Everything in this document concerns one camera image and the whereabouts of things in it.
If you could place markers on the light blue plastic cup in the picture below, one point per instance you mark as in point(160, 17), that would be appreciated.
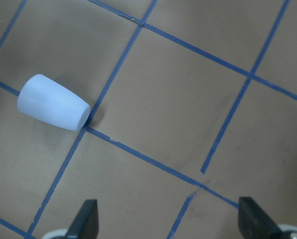
point(43, 99)

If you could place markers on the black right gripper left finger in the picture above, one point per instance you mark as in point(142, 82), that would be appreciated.
point(86, 223)

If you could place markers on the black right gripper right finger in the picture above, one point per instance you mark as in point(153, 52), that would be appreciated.
point(254, 222)

